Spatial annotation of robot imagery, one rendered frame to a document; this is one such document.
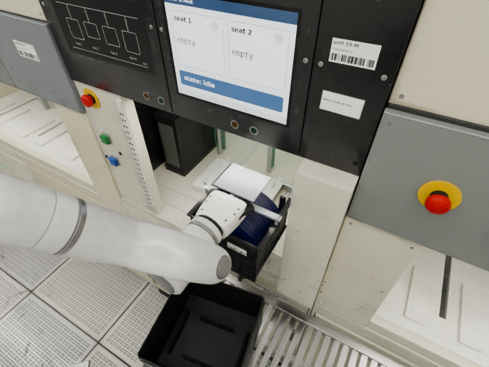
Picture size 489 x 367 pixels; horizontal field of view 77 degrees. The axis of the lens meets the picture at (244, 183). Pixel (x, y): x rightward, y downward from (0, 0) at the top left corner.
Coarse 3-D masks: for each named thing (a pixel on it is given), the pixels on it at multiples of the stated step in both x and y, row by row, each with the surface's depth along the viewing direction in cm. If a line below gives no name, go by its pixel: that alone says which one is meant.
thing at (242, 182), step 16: (224, 176) 81; (240, 176) 81; (256, 176) 81; (208, 192) 90; (240, 192) 77; (256, 192) 77; (192, 208) 86; (256, 208) 83; (288, 208) 87; (272, 224) 82; (224, 240) 83; (240, 240) 79; (272, 240) 89; (240, 256) 84; (256, 256) 79; (240, 272) 90; (256, 272) 86
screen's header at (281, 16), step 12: (168, 0) 59; (180, 0) 58; (192, 0) 57; (204, 0) 56; (216, 0) 54; (228, 12) 55; (240, 12) 54; (252, 12) 53; (264, 12) 52; (276, 12) 51; (288, 12) 50
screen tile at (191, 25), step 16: (176, 16) 61; (192, 16) 59; (176, 32) 63; (192, 32) 61; (208, 32) 59; (176, 48) 66; (192, 48) 64; (192, 64) 66; (208, 64) 64; (224, 64) 62
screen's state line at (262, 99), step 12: (180, 72) 69; (192, 84) 70; (204, 84) 68; (216, 84) 66; (228, 84) 65; (228, 96) 67; (240, 96) 65; (252, 96) 63; (264, 96) 62; (276, 96) 61; (276, 108) 62
